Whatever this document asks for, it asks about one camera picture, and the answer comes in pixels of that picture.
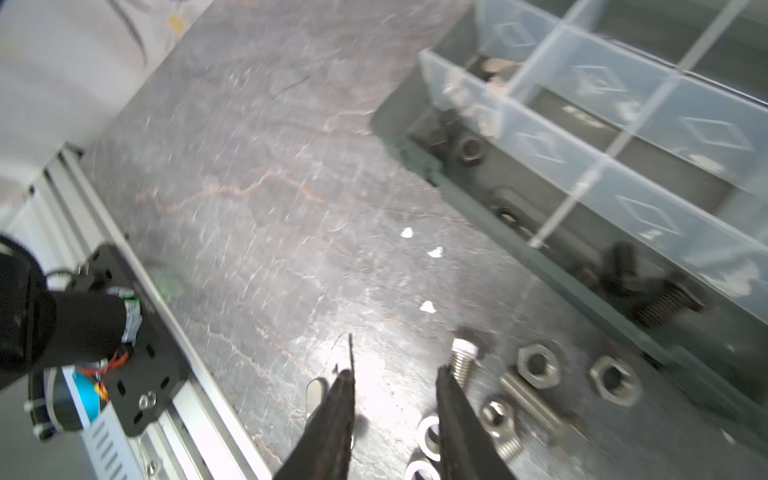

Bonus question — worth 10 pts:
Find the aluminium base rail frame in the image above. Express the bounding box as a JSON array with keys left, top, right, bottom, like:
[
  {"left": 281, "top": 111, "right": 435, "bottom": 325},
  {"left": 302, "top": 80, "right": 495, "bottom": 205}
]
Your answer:
[{"left": 1, "top": 145, "right": 271, "bottom": 479}]

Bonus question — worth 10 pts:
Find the black hex bolt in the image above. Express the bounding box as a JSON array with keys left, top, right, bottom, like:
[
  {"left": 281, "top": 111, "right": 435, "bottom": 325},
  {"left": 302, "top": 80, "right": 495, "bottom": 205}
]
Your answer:
[
  {"left": 630, "top": 277, "right": 708, "bottom": 329},
  {"left": 601, "top": 241, "right": 642, "bottom": 296}
]

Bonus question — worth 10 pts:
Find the black hex nut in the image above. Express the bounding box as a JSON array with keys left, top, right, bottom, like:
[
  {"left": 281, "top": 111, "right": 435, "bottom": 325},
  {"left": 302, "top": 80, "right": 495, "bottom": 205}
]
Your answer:
[
  {"left": 456, "top": 133, "right": 487, "bottom": 167},
  {"left": 494, "top": 205, "right": 520, "bottom": 229}
]

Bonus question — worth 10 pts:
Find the grey plastic organizer box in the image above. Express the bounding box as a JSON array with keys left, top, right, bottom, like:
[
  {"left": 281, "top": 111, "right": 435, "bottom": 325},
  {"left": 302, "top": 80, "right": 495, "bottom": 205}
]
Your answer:
[{"left": 371, "top": 1, "right": 767, "bottom": 451}]

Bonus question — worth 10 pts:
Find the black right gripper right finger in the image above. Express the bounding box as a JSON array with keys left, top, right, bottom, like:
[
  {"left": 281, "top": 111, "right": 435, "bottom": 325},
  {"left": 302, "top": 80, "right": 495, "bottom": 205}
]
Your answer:
[{"left": 436, "top": 365, "right": 515, "bottom": 480}]

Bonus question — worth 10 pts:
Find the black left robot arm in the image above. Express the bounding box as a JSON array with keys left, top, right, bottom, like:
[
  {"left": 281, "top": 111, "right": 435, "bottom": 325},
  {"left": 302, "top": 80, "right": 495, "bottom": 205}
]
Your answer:
[{"left": 1, "top": 235, "right": 143, "bottom": 441}]

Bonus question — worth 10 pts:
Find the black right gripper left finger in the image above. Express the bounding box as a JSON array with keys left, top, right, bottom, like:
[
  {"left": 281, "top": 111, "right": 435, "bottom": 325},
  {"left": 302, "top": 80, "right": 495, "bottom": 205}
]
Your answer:
[{"left": 273, "top": 369, "right": 355, "bottom": 479}]

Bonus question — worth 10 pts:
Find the silver hex bolt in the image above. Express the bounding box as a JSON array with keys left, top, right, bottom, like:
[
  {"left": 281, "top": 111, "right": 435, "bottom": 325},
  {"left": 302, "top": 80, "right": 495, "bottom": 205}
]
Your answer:
[
  {"left": 450, "top": 337, "right": 480, "bottom": 389},
  {"left": 499, "top": 372, "right": 569, "bottom": 443}
]

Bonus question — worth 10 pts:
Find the silver wing nut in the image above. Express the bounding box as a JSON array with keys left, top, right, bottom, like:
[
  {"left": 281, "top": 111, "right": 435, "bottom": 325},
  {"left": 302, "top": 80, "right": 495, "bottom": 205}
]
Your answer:
[{"left": 305, "top": 377, "right": 328, "bottom": 423}]

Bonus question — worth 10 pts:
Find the silver hex nut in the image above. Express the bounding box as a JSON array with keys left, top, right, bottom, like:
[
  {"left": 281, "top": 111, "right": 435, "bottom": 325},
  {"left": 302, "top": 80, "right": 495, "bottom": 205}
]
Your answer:
[
  {"left": 479, "top": 399, "right": 524, "bottom": 463},
  {"left": 516, "top": 343, "right": 562, "bottom": 390},
  {"left": 589, "top": 355, "right": 643, "bottom": 408}
]

